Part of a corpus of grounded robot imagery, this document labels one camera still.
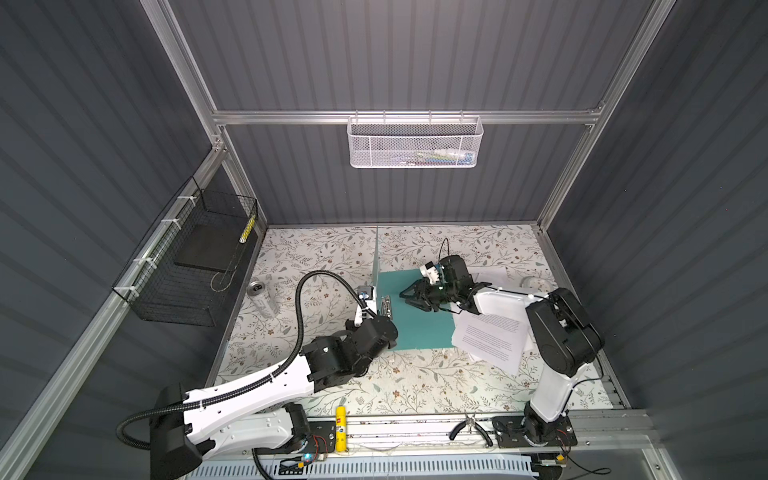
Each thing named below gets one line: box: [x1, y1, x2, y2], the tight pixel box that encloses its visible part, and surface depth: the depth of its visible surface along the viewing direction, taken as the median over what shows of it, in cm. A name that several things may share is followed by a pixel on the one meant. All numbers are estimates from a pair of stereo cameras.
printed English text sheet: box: [452, 310, 530, 375], surface depth 91 cm
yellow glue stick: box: [335, 405, 347, 453], surface depth 75 cm
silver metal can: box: [247, 280, 281, 320], surface depth 88 cm
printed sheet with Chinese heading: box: [474, 287, 548, 328], surface depth 66 cm
